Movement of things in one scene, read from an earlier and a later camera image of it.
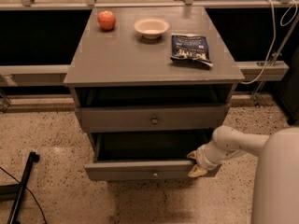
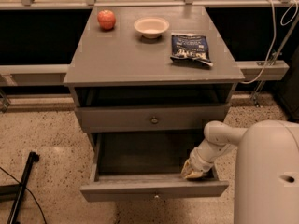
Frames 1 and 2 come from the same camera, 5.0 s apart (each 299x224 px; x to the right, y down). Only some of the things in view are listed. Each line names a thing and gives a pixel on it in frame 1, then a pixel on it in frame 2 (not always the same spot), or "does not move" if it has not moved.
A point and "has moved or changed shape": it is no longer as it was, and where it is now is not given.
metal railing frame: (56, 76) does not move
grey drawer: (145, 155) has moved or changed shape
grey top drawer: (150, 119) does not move
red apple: (106, 20) does not move
